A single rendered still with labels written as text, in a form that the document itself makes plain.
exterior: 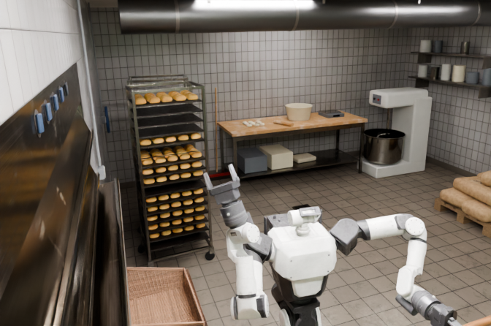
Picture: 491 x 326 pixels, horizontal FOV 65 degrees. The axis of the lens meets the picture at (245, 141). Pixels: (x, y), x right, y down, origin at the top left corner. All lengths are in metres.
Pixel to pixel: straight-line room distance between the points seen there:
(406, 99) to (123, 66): 4.19
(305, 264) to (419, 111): 5.12
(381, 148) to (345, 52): 1.76
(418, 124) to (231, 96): 2.94
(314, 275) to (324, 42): 5.34
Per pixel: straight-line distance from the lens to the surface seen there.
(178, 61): 5.88
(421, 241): 1.85
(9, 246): 0.71
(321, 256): 1.69
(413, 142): 6.64
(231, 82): 6.10
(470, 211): 5.16
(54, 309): 0.89
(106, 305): 1.42
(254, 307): 1.47
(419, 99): 6.52
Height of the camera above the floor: 2.23
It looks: 16 degrees down
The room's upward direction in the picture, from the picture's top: 1 degrees counter-clockwise
